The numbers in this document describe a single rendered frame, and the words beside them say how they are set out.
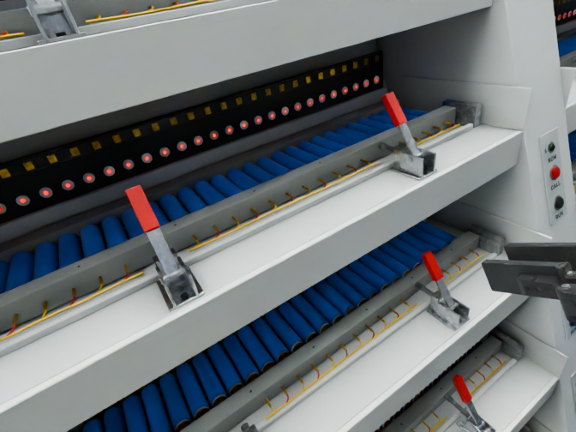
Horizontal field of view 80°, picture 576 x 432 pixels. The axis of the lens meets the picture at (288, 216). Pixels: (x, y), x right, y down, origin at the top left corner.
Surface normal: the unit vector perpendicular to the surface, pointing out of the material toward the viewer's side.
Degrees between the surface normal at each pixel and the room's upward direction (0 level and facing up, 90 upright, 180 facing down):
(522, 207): 90
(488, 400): 19
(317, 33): 109
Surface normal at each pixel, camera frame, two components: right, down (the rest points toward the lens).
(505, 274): -0.84, 0.40
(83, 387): 0.53, 0.38
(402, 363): -0.16, -0.83
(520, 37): 0.45, 0.10
